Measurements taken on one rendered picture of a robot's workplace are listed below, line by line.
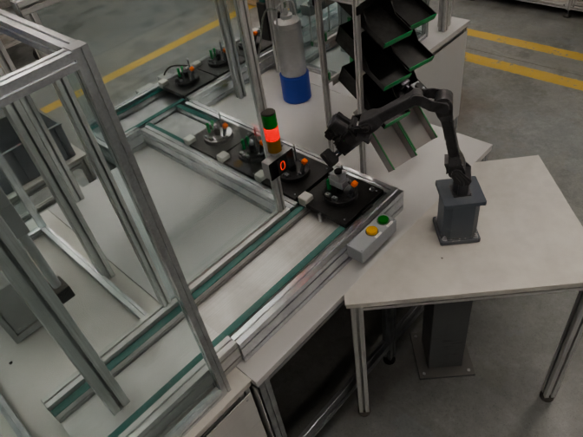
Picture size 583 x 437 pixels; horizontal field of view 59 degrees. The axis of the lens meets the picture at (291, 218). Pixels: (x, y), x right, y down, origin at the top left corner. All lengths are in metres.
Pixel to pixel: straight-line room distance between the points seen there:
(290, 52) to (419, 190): 1.00
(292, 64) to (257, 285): 1.32
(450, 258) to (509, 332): 0.98
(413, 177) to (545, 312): 1.10
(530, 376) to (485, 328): 0.31
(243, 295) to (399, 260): 0.58
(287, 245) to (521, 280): 0.83
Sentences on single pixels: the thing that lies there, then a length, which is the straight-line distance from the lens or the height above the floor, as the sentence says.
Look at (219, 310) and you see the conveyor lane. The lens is 1.82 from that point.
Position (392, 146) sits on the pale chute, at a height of 1.05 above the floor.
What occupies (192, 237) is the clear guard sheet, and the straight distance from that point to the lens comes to 1.78.
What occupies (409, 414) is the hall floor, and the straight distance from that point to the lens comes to 2.58.
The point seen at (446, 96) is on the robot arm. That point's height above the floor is 1.45.
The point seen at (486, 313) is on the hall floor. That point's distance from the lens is 2.93.
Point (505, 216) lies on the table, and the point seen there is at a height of 0.86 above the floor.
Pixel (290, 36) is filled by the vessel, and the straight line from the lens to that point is 2.71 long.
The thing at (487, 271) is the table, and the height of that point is 0.86.
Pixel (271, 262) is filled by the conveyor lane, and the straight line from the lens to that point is 1.92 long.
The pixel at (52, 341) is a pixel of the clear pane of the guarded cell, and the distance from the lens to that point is 1.19.
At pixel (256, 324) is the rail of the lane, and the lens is 1.70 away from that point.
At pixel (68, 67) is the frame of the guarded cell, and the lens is 0.95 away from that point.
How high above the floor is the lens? 2.32
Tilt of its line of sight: 43 degrees down
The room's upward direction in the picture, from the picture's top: 10 degrees counter-clockwise
